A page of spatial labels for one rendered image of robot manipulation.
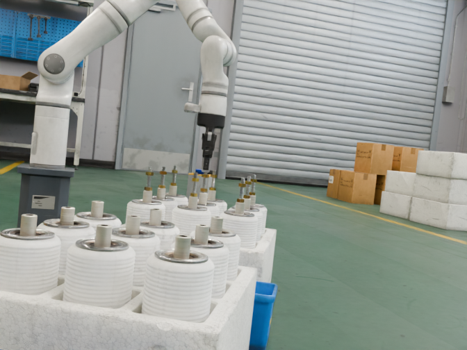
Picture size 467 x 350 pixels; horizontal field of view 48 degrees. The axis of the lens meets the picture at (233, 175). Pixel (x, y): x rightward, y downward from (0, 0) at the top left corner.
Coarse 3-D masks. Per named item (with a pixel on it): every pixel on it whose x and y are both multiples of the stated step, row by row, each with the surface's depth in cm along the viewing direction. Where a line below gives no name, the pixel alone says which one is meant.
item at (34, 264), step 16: (0, 240) 73; (16, 240) 73; (32, 240) 74; (48, 240) 75; (0, 256) 73; (16, 256) 72; (32, 256) 73; (48, 256) 75; (0, 272) 73; (16, 272) 72; (32, 272) 73; (48, 272) 75; (0, 288) 73; (16, 288) 73; (32, 288) 73; (48, 288) 75
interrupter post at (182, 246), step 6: (180, 240) 72; (186, 240) 72; (174, 246) 73; (180, 246) 72; (186, 246) 72; (174, 252) 72; (180, 252) 72; (186, 252) 72; (180, 258) 72; (186, 258) 72
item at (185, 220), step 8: (176, 208) 127; (176, 216) 126; (184, 216) 124; (192, 216) 124; (200, 216) 125; (208, 216) 127; (176, 224) 126; (184, 224) 125; (192, 224) 124; (208, 224) 128; (184, 232) 125
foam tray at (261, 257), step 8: (272, 232) 150; (264, 240) 135; (272, 240) 144; (240, 248) 121; (256, 248) 123; (264, 248) 124; (272, 248) 148; (240, 256) 120; (248, 256) 119; (256, 256) 119; (264, 256) 121; (272, 256) 153; (240, 264) 120; (248, 264) 119; (256, 264) 119; (264, 264) 123; (272, 264) 157; (264, 272) 126; (256, 280) 119; (264, 280) 129
